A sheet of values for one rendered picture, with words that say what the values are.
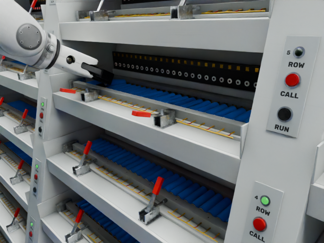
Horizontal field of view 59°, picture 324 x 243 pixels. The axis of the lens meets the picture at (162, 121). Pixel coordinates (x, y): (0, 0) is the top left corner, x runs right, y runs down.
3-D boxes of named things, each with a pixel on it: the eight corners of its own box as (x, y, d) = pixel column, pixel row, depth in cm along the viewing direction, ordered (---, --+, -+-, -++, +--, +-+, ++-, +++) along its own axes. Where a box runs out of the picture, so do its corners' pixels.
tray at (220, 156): (239, 186, 43) (242, 126, 39) (54, 108, 84) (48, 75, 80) (296, 141, 56) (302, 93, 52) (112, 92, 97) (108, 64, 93)
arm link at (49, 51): (51, 30, 61) (64, 36, 63) (35, 30, 67) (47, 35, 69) (39, 67, 61) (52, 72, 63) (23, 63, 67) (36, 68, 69)
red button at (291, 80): (296, 87, 35) (299, 74, 35) (283, 85, 36) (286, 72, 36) (299, 87, 36) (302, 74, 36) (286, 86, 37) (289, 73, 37)
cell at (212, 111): (228, 113, 59) (208, 122, 54) (220, 111, 60) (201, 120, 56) (228, 104, 58) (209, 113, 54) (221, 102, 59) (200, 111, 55)
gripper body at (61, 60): (61, 36, 62) (102, 57, 70) (42, 35, 69) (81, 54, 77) (49, 69, 62) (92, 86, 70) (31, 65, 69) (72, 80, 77)
